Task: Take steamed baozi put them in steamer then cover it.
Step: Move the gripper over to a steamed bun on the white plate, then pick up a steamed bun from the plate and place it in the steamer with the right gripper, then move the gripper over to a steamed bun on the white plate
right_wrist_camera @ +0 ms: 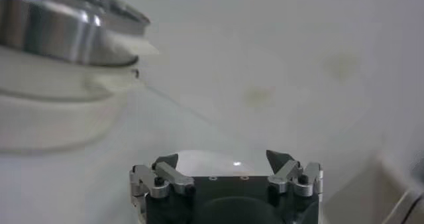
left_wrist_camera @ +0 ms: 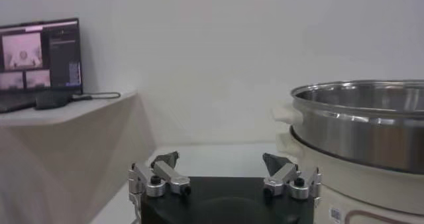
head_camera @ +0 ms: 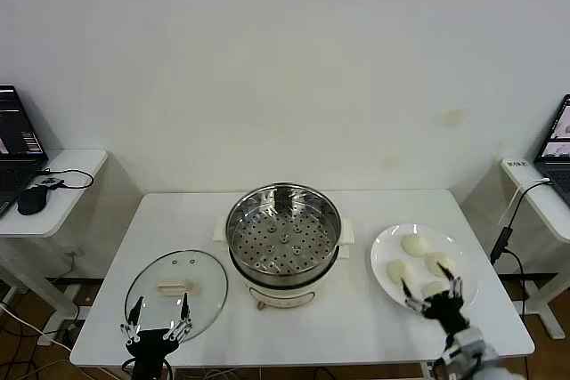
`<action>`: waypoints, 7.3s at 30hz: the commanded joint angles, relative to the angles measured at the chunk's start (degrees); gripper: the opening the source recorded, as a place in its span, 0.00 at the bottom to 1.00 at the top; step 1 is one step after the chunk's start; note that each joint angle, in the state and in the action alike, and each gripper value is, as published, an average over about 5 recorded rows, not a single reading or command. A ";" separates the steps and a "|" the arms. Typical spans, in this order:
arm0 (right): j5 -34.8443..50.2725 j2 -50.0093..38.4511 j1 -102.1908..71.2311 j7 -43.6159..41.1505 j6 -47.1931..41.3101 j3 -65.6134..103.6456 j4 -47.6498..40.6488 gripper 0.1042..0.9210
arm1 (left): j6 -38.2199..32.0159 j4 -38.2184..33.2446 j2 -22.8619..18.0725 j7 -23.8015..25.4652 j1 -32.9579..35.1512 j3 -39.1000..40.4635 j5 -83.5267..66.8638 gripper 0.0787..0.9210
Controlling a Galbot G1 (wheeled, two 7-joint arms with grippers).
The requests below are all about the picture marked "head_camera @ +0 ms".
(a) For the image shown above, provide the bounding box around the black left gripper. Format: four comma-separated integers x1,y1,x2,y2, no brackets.
118,293,195,380

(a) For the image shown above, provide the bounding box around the cream electric cooking pot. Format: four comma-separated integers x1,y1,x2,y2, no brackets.
213,237,353,312

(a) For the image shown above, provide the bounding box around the black laptop with dark screen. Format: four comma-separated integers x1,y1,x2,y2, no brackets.
0,84,50,221

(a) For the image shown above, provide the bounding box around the white thin cable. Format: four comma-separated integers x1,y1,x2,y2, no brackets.
498,177,551,225

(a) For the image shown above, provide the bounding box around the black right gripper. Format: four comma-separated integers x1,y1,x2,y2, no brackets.
400,262,472,336

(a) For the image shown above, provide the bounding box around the glass lid with cream handle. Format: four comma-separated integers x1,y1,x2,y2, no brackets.
124,249,230,345

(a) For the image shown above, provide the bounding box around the black looped desk cable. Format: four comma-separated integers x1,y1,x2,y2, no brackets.
37,168,94,190

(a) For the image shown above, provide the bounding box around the grey laptop with light screen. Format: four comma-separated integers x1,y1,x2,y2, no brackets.
533,93,570,207

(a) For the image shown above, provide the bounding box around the black computer mouse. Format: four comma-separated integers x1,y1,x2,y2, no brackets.
16,184,48,215

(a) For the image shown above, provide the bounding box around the white side desk with mouse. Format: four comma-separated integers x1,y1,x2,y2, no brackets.
0,148,109,345

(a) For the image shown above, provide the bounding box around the white floor cable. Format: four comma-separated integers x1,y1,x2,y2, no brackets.
0,302,75,350

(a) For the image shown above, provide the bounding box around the small black usb hub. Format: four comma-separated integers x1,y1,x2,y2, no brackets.
38,174,66,190

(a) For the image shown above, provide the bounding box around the white steamed baozi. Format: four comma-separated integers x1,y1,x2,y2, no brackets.
425,251,459,278
420,280,451,300
385,258,418,284
399,233,429,258

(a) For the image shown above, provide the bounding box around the stainless perforated steamer basket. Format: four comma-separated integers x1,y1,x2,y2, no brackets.
212,182,357,286

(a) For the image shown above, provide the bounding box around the white side desk with label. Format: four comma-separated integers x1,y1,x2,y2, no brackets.
499,158,570,340

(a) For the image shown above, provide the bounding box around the black cable with inline adapter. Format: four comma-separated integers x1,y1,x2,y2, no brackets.
489,178,553,319

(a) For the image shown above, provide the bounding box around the white round plate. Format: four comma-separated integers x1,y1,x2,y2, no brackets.
370,222,480,319

